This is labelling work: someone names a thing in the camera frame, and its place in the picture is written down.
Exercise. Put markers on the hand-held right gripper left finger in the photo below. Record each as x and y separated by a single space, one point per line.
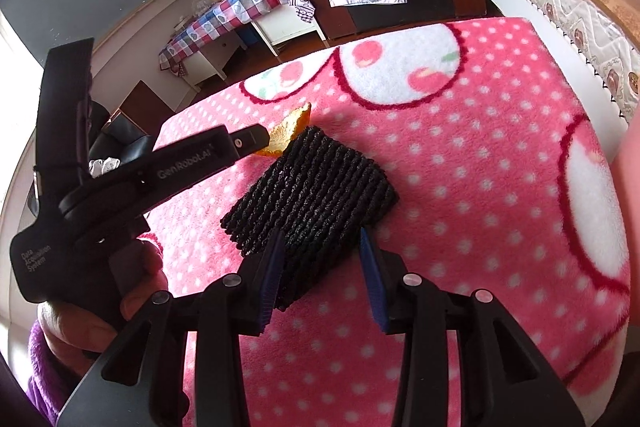
270 282

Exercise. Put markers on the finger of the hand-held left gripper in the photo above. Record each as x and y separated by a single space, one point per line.
250 139

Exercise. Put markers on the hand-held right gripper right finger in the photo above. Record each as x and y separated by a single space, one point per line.
372 282

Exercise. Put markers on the long orange peel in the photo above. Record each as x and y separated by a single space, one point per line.
292 127

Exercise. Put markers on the black foam net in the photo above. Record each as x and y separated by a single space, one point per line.
320 192

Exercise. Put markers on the person's left forearm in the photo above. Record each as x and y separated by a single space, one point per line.
45 382

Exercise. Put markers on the person's left hand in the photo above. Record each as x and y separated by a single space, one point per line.
147 272

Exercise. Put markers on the white crumpled cloth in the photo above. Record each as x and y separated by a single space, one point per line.
104 167

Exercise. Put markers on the black leather sofa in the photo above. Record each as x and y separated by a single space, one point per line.
125 147

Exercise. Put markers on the white desk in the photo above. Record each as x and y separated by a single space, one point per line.
280 27

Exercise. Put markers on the pink polka dot blanket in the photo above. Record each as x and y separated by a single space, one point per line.
475 207

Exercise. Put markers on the plaid covered table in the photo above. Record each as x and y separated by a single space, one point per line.
235 7

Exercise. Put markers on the clear plastic bag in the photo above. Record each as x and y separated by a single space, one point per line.
200 6

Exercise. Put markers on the white quilted mattress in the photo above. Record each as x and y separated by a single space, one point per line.
560 12

